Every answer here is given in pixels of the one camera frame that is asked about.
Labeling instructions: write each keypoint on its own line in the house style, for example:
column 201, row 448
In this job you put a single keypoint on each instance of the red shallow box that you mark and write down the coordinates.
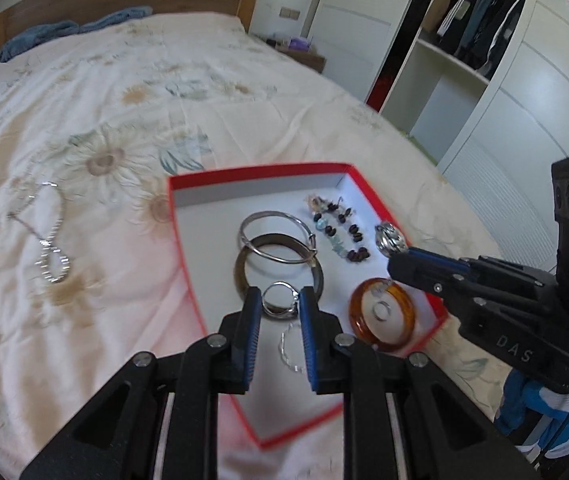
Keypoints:
column 204, row 210

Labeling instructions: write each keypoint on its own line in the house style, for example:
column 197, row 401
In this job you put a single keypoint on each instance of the small black clock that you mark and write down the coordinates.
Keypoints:
column 274, row 41

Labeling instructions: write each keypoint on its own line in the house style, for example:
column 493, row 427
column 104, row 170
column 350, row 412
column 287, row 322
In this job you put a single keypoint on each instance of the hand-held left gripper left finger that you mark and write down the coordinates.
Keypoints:
column 252, row 340

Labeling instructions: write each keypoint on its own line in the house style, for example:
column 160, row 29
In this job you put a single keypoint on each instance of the hanging clothes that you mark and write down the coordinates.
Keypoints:
column 484, row 20

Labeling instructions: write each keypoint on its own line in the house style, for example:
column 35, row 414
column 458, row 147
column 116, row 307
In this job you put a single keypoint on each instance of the red cloth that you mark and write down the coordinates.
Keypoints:
column 380, row 91

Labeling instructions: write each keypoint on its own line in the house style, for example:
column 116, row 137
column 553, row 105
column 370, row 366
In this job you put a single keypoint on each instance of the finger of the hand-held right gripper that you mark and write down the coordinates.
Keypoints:
column 439, row 257
column 414, row 270

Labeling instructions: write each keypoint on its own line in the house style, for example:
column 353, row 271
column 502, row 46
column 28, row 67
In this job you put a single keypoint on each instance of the person's right hand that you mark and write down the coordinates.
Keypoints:
column 519, row 395

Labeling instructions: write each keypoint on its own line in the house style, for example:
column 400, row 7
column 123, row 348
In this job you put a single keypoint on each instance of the wooden nightstand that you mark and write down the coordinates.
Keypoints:
column 309, row 62

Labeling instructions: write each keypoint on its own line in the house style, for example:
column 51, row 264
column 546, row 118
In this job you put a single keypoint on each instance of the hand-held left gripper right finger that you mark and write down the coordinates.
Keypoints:
column 309, row 340

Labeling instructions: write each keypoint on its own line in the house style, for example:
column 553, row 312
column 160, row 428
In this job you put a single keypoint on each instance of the thin silver bangle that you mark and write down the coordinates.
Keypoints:
column 309, row 250

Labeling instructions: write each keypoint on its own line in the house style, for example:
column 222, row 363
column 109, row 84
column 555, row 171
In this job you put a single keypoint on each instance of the amber bangle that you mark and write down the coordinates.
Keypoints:
column 364, row 332

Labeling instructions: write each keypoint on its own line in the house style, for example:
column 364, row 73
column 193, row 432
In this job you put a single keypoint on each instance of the white wardrobe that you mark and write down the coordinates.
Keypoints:
column 354, row 20

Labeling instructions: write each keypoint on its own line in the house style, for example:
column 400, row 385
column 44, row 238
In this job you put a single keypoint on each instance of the dark green bangle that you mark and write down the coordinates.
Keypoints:
column 242, row 270

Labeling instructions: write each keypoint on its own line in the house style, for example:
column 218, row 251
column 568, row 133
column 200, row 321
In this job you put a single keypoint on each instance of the purple box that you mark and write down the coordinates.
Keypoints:
column 299, row 44

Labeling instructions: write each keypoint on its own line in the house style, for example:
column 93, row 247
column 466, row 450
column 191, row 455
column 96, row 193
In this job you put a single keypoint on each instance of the wall socket plate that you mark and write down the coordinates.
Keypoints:
column 290, row 12

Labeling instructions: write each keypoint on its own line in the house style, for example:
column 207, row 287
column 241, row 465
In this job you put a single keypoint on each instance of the silver watch pendant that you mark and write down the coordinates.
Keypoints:
column 389, row 237

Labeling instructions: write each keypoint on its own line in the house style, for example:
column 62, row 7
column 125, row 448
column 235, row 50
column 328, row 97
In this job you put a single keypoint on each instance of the blue towel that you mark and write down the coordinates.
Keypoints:
column 34, row 40

